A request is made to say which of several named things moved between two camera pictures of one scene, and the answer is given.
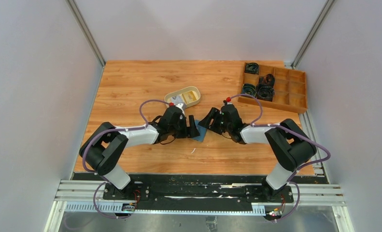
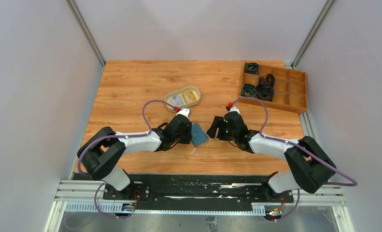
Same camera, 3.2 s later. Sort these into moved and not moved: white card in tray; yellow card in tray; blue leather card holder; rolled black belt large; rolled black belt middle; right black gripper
Moved: right black gripper; blue leather card holder
Not moved: rolled black belt large; yellow card in tray; rolled black belt middle; white card in tray
